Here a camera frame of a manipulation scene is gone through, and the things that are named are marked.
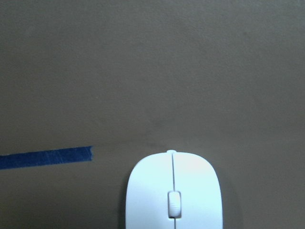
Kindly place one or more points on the white computer mouse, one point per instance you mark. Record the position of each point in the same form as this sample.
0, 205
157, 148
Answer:
173, 190

